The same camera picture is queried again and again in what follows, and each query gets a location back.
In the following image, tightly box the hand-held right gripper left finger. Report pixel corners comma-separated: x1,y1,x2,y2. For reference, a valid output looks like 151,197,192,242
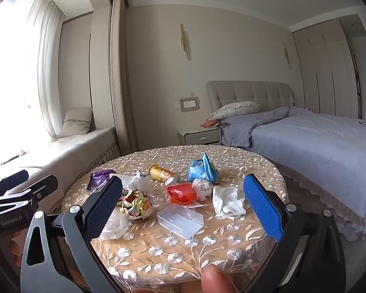
20,174,124,293

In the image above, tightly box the white sheer curtain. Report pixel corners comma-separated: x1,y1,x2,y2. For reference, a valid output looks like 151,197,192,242
15,0,65,142

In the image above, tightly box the colourful wrapper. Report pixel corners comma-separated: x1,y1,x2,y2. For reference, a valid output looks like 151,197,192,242
118,188,153,220

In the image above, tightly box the white plastic bag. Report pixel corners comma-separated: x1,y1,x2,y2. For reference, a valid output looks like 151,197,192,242
110,171,153,196

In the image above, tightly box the beige wardrobe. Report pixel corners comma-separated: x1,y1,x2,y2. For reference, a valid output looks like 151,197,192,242
293,20,359,120

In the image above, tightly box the clear plastic cup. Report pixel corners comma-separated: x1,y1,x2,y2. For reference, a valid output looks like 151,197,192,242
149,188,171,208

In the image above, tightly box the beige window seat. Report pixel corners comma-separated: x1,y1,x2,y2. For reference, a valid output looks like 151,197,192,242
0,126,121,211

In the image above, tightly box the lilac quilt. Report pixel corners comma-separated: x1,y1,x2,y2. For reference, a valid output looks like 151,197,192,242
220,106,366,241

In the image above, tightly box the framed wall switch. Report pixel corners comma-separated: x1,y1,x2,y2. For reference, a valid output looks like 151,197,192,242
179,97,200,112

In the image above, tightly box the blue snack bag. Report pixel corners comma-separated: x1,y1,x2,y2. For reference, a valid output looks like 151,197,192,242
187,152,221,185

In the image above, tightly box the white nightstand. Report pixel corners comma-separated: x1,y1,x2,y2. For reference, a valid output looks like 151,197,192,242
177,127,222,146

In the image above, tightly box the person's right hand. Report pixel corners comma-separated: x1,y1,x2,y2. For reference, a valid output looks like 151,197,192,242
131,264,241,293

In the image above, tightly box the red-orange plastic wrapper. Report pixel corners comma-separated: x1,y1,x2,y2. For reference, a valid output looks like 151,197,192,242
166,182,202,205

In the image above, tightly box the beige upholstered bed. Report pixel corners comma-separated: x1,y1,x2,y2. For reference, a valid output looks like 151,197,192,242
206,81,366,251

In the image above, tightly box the clear plastic box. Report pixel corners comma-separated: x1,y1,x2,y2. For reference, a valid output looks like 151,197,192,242
156,204,204,240

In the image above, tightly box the yellow can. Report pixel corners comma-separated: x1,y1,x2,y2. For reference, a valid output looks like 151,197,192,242
148,164,175,185

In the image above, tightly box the clear plastic bag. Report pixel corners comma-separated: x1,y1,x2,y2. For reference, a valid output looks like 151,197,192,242
99,212,130,241

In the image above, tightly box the purple crumpled wrapper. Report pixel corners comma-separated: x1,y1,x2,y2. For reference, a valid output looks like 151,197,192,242
87,169,116,192

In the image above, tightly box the beige ruffled pillow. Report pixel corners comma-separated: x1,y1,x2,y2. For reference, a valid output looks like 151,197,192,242
207,101,260,121

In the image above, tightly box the white tissue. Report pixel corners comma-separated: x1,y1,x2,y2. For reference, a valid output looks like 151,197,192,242
213,186,247,219

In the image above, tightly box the white wrapper ball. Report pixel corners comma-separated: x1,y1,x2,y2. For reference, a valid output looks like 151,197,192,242
192,178,214,201

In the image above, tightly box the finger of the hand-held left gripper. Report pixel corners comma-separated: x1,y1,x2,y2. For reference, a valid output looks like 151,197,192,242
0,169,30,195
0,175,59,211

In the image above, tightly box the person's left hand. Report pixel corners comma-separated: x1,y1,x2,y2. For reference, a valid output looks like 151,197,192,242
7,231,22,269

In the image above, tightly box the beige embroidered tablecloth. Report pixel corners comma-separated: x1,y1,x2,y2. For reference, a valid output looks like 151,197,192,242
61,145,289,293

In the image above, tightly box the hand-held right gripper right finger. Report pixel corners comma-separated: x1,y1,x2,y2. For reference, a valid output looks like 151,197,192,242
243,173,346,293

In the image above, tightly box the beige cushion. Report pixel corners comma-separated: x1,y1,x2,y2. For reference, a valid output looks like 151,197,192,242
60,107,94,135

